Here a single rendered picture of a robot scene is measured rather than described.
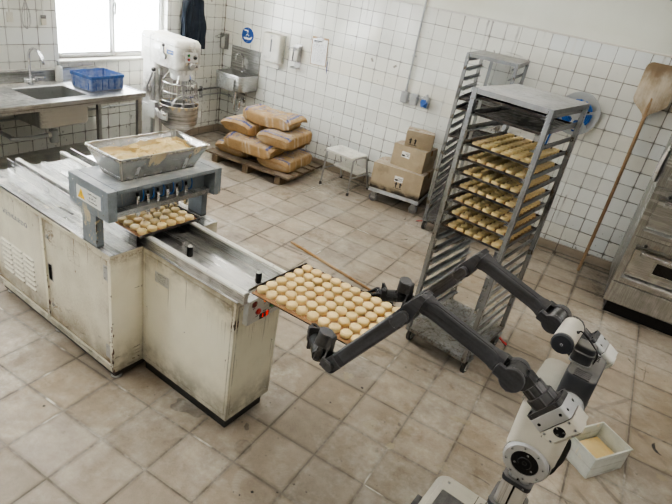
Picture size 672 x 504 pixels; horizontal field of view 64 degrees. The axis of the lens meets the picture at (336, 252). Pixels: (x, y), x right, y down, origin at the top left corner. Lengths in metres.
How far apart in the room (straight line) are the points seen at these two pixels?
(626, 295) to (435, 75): 2.98
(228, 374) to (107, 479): 0.72
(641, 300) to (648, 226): 0.67
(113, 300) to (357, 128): 4.39
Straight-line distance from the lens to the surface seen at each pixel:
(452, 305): 4.26
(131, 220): 3.05
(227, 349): 2.71
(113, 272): 2.93
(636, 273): 5.18
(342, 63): 6.74
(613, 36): 5.89
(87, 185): 2.85
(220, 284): 2.58
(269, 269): 2.74
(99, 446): 3.06
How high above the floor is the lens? 2.26
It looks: 27 degrees down
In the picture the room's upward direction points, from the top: 11 degrees clockwise
